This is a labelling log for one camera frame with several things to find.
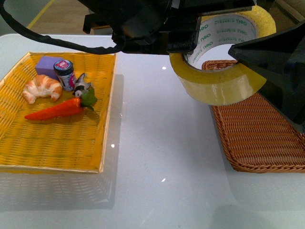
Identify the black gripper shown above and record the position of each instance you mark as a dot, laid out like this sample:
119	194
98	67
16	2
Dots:
157	26

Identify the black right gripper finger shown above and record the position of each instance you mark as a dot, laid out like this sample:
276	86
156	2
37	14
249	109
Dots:
280	59

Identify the clear packing tape roll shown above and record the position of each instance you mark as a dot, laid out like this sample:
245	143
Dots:
232	84

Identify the brown wicker basket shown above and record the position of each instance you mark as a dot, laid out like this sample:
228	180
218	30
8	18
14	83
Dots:
257	139

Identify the yellow woven basket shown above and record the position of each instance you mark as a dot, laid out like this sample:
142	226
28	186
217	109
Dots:
74	143

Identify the black white toy figure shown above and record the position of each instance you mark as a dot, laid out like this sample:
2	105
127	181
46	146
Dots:
81	86

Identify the small dark jar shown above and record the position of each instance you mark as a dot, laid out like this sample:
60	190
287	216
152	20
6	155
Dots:
64	70

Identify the orange toy carrot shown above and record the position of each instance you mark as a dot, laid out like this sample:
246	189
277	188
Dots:
70	107

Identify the purple foam block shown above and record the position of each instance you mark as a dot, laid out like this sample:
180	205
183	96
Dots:
45	66

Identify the toy croissant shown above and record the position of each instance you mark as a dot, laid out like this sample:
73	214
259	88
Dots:
42	86

